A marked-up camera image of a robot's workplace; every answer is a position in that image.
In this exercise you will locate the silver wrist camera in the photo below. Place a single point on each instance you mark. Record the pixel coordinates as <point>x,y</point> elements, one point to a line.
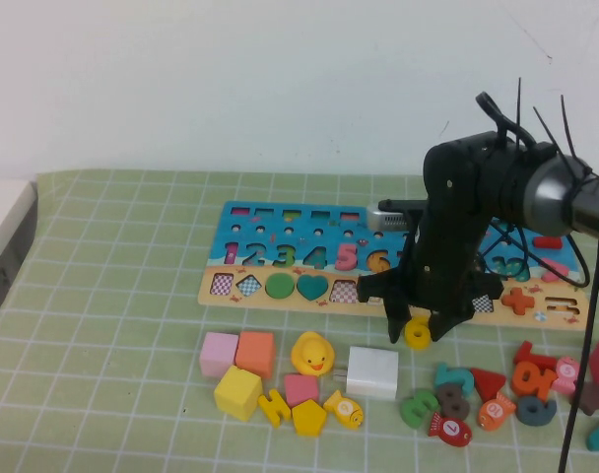
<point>385,217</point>

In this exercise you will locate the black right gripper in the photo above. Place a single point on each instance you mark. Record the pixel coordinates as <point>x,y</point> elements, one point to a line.
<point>442,266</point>

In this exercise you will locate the yellow number six piece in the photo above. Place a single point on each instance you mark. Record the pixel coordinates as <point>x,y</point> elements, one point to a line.
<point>418,345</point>

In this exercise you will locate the yellow wooden fish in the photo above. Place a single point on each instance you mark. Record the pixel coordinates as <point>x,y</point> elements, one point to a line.
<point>346,409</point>

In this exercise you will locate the green number three piece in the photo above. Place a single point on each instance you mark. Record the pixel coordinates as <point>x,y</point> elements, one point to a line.
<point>409,411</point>

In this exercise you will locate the orange wooden fish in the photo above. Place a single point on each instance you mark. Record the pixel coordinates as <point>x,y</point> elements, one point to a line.
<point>494,411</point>

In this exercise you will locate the pink wooden fish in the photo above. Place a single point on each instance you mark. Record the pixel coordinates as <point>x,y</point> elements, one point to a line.
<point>565,372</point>

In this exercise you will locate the red number one piece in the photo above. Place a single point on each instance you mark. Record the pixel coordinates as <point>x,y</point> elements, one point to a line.
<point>526,355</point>

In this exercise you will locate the orange number ten piece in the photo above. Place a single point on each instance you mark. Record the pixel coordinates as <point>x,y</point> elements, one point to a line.
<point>546,384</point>

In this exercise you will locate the blue wooden number puzzle board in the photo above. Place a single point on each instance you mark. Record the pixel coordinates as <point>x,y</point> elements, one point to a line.
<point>280,241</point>

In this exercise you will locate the yellow pentagon puzzle piece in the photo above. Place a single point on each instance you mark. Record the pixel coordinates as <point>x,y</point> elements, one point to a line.
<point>309,419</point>

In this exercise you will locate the red triangle puzzle piece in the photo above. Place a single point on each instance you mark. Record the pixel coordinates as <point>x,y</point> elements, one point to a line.
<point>486,384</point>

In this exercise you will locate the pink number five piece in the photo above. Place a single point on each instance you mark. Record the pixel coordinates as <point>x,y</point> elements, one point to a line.
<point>345,250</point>

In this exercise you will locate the brown number eight piece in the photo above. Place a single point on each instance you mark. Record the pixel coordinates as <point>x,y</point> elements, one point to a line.
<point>452,401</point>

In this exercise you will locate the white power adapter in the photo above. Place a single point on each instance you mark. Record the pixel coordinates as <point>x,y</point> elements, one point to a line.
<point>373,372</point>

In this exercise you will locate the teal number two piece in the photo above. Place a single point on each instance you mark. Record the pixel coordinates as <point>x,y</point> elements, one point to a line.
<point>459,386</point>

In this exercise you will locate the pink trapezoid puzzle piece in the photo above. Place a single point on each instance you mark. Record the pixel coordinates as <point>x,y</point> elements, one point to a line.
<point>301,389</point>

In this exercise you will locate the orange foam cube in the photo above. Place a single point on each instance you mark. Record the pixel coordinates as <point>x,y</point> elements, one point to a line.
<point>255,352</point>

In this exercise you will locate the black zip tie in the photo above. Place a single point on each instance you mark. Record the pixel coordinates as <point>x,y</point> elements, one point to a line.
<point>519,108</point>
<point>568,125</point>
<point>546,127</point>

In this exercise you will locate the yellow letter piece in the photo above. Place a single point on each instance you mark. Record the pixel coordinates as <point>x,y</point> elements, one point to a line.
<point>275,409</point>

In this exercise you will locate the grey number nine piece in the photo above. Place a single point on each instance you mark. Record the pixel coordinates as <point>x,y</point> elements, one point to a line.
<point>548,411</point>

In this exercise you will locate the pink greater-than sign piece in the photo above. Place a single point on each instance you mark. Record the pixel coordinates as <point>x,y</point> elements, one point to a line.
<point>555,276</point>

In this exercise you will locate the yellow rubber duck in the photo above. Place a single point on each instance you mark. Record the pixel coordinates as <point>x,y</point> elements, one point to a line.
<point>312,352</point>

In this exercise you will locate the pink wooden cube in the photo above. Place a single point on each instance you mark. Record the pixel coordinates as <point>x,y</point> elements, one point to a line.
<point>218,352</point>

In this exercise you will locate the yellow wooden cube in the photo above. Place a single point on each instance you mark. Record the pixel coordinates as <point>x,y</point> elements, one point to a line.
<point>238,391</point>

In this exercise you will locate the red wooden fish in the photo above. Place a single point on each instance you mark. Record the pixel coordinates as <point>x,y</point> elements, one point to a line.
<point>449,428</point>

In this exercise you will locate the green checkered tablecloth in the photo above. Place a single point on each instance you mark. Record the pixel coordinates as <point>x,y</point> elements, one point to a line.
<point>107,295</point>

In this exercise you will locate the brown star puzzle piece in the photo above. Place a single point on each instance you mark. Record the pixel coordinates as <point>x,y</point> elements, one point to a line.
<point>592,398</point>

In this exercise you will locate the green circle puzzle piece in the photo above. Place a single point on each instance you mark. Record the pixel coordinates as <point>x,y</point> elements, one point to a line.
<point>280,286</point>

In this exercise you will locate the teal heart puzzle piece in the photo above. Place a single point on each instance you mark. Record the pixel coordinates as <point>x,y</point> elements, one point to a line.
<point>312,286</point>

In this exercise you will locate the orange plus sign piece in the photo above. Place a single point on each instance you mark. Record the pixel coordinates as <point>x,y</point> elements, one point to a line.
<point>517,300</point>

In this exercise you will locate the red minus sign piece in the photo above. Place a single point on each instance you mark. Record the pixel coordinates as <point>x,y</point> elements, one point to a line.
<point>548,243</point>

